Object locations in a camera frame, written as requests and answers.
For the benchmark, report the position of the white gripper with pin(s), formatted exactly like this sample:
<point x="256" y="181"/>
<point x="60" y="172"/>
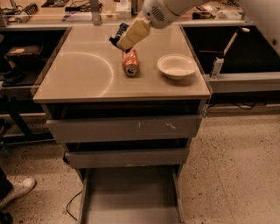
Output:
<point x="157" y="15"/>

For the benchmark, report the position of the dark blue rxbar wrapper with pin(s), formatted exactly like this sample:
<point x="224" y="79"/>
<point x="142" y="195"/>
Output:
<point x="119" y="33"/>

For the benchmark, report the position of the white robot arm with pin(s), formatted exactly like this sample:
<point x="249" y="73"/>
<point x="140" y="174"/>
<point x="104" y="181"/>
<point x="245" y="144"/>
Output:
<point x="264" y="14"/>

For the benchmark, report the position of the grey drawer cabinet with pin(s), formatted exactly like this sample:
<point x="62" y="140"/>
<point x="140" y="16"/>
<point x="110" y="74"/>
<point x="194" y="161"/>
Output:
<point x="86" y="81"/>

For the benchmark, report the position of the grey top drawer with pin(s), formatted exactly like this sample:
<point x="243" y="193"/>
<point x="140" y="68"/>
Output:
<point x="124" y="128"/>

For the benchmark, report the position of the grey middle drawer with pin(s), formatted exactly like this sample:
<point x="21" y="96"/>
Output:
<point x="127" y="158"/>

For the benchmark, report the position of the open grey bottom drawer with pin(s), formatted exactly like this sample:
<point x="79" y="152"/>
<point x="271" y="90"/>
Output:
<point x="135" y="195"/>

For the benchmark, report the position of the orange soda can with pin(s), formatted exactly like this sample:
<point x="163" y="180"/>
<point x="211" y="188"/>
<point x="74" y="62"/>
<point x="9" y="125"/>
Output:
<point x="130" y="63"/>

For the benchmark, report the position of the white bowl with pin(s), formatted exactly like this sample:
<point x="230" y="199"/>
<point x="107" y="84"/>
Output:
<point x="176" y="66"/>

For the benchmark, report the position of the dark flat box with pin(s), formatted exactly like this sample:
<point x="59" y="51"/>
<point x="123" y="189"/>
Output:
<point x="30" y="50"/>

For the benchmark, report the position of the black coiled spring tool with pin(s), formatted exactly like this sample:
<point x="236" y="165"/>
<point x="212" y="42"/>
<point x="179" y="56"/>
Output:
<point x="26" y="13"/>

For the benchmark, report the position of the white sneaker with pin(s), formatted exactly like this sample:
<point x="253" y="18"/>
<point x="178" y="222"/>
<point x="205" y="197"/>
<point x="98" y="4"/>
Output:
<point x="10" y="192"/>

